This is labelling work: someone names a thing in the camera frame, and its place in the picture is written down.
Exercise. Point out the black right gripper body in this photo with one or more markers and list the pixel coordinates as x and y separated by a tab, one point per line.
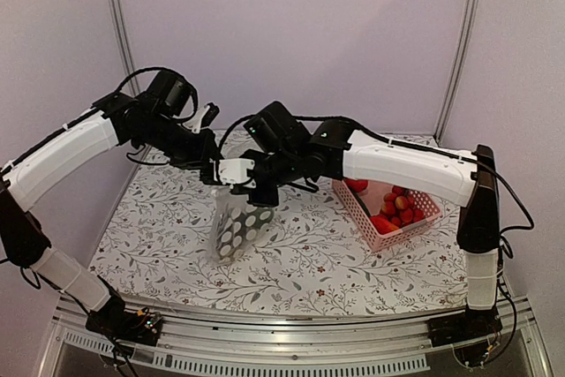
279	167

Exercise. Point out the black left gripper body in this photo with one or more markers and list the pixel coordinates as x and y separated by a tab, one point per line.
165	137

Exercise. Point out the red wrinkled apple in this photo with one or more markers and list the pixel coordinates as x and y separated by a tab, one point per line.
356	185

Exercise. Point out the dark purple eggplant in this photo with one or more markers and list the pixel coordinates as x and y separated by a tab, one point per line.
240	227

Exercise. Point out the clear zip top bag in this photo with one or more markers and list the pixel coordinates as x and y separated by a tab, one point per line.
224	200

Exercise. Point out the pink plastic basket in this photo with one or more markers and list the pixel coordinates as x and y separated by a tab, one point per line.
374	240

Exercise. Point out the red cherry bunch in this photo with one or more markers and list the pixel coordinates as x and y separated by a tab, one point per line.
399	206

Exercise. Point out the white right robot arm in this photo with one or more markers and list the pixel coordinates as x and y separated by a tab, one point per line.
464	178

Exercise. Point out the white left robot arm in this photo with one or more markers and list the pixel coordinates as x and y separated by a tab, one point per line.
28	178

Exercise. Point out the red chili pepper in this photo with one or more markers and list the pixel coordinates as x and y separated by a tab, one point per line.
383	225

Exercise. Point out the floral table cloth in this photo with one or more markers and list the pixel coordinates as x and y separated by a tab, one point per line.
312	260

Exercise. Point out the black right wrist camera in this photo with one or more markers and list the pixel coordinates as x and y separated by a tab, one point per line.
235	171

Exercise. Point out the left aluminium frame post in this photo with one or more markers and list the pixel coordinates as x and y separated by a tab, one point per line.
123	45

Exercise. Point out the aluminium frame post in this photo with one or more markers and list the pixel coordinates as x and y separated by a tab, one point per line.
456	71
123	45

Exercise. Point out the aluminium front rail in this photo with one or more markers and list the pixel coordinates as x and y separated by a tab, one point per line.
197	341

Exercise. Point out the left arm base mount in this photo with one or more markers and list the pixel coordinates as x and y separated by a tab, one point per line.
141	327

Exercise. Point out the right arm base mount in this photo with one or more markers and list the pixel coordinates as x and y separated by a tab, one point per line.
474	334

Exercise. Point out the right aluminium frame post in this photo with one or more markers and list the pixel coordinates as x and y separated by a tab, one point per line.
456	71

